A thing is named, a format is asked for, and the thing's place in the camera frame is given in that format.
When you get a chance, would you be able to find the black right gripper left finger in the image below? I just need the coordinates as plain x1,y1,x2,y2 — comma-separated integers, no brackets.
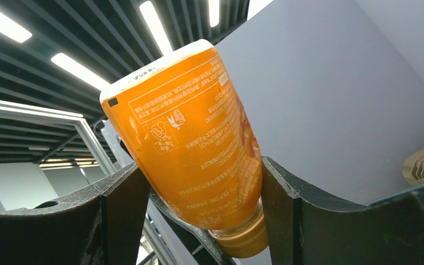
0,164,150,264

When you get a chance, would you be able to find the small orange juice bottle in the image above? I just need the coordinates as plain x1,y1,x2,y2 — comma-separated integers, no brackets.
99,39,268,258

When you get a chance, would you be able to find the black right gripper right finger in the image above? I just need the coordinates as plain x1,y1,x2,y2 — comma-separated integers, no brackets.
261,157,424,264

